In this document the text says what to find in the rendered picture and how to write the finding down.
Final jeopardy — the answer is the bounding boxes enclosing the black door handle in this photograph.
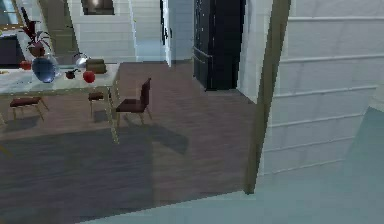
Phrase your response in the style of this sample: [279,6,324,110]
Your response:
[162,27,173,46]

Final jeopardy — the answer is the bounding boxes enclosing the white room door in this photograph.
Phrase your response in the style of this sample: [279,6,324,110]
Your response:
[159,0,173,68]

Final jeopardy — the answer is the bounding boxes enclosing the dark cabinet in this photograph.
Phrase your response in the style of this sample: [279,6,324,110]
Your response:
[0,34,27,66]

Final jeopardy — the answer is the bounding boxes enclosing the silver kettle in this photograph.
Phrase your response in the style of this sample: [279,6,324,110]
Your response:
[73,52,91,69]

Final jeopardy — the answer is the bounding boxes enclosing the glass dining table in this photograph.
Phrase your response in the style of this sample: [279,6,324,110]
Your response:
[0,61,122,145]

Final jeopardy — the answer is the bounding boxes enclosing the olive brown bread loaf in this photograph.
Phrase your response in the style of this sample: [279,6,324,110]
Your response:
[85,58,108,75]

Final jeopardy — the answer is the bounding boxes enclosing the dark red small pot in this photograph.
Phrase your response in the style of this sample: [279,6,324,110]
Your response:
[65,68,82,80]

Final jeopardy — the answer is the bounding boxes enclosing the dark framed wall picture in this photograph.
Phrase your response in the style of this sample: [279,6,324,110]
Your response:
[80,0,116,16]

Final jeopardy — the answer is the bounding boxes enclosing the dark red dining chair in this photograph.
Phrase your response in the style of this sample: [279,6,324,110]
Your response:
[115,77,153,127]
[87,91,113,118]
[9,96,50,123]

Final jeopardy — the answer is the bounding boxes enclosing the black fridge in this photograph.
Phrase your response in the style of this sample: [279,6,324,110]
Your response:
[192,0,247,92]

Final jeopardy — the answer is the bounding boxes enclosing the red leaved house plant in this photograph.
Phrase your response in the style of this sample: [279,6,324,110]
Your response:
[18,6,54,58]

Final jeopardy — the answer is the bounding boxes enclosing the blue glass bowl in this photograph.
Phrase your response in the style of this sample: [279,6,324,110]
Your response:
[31,56,61,84]

